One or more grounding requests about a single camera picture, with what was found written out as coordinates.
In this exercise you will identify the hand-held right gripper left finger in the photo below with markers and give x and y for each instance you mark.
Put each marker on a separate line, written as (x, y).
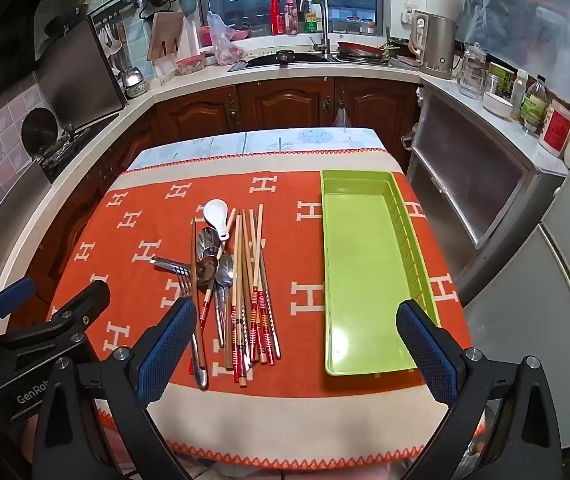
(165, 345)

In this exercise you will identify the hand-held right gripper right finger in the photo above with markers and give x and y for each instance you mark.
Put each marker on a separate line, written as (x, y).
(422, 347)

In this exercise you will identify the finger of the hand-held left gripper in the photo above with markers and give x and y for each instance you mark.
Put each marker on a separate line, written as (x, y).
(77, 310)
(12, 296)

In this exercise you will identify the metal fork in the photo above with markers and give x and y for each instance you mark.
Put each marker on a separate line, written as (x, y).
(172, 266)

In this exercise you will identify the metal soup spoon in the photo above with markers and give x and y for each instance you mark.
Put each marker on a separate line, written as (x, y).
(206, 271)

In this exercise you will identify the slim metal spoon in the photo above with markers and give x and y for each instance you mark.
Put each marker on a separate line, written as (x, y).
(225, 272)

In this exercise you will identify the pile of chopsticks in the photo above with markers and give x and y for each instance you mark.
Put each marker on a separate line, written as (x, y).
(239, 285)

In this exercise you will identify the green plastic utensil tray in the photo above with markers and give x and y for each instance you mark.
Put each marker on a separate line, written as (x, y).
(365, 260)

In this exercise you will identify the white ceramic spoon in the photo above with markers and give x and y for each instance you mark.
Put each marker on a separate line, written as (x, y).
(215, 215)

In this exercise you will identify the orange patterned blanket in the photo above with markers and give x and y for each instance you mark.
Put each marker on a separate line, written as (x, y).
(290, 360)

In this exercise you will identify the gas stove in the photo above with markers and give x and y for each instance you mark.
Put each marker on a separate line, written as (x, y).
(65, 145)

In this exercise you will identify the round dark pot lid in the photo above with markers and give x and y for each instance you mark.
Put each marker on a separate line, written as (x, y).
(39, 130)

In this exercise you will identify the grey metal cabinet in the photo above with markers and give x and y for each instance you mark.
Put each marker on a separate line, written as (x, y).
(470, 180)

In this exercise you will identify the light blue printed tablecloth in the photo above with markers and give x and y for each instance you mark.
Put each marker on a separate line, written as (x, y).
(265, 142)

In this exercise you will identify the steel stove splash panel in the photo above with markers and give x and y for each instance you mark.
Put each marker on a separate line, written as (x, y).
(80, 77)

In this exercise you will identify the small steel lidded pot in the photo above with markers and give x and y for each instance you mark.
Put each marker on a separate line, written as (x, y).
(134, 82)

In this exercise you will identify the hanging white plastic bag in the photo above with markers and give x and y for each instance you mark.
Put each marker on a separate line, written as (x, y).
(341, 117)

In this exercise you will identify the white bowl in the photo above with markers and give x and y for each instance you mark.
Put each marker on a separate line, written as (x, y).
(497, 104)

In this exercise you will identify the white jar red label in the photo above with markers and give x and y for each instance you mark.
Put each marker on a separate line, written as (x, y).
(557, 127)

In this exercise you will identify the clear bottle green label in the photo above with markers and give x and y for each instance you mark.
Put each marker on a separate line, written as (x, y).
(535, 105)

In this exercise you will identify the clear food container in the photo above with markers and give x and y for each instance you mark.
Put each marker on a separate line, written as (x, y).
(190, 64)

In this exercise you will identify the white plastic bottle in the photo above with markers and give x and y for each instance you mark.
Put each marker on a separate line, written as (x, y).
(517, 94)

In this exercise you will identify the green box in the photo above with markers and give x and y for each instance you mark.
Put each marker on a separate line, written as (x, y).
(500, 77)

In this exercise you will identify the glass pitcher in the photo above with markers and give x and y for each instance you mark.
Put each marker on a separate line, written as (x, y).
(472, 70)

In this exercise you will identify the wooden cutting board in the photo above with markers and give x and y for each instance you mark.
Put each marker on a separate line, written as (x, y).
(165, 35)

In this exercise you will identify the steel electric kettle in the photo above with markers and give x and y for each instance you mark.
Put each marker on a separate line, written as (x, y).
(435, 45)

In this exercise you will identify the red frying pan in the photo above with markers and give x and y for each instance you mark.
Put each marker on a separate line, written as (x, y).
(360, 49)

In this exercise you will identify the clear plastic bag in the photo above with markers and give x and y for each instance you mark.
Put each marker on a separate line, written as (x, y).
(225, 42)

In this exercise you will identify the black kitchen sink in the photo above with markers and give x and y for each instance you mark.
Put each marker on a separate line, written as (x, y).
(285, 57)

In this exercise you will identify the blue utensil cup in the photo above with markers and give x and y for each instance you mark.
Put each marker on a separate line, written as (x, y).
(187, 4)

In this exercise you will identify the steel kitchen faucet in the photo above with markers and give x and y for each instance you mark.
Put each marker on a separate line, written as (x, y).
(317, 20)

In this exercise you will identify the green dish soap bottle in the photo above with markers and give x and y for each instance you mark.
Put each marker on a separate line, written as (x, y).
(311, 20)

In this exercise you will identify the red spray bottle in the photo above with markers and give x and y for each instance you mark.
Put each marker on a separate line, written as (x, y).
(277, 15)

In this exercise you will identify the pink bottle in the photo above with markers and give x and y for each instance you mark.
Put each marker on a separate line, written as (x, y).
(291, 17)

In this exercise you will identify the black wall rack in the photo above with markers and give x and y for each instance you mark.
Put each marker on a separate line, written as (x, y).
(115, 10)

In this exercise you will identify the white wall outlet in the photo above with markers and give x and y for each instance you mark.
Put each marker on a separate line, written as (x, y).
(406, 16)

